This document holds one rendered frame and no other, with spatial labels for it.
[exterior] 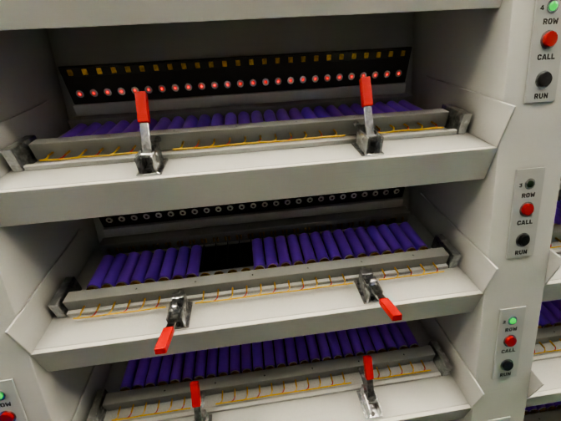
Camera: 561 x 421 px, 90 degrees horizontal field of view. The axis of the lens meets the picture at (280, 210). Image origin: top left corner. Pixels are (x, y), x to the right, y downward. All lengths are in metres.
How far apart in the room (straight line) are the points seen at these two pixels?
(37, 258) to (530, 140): 0.66
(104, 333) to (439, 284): 0.47
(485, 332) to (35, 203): 0.61
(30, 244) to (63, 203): 0.11
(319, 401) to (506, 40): 0.56
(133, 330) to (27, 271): 0.15
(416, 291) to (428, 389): 0.20
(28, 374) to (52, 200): 0.23
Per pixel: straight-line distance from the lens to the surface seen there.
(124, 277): 0.49
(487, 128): 0.46
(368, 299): 0.42
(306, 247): 0.46
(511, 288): 0.53
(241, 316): 0.41
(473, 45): 0.50
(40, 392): 0.53
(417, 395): 0.60
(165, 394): 0.57
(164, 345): 0.36
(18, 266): 0.48
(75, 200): 0.39
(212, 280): 0.42
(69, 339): 0.48
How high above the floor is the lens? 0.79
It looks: 13 degrees down
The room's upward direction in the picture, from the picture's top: 5 degrees counter-clockwise
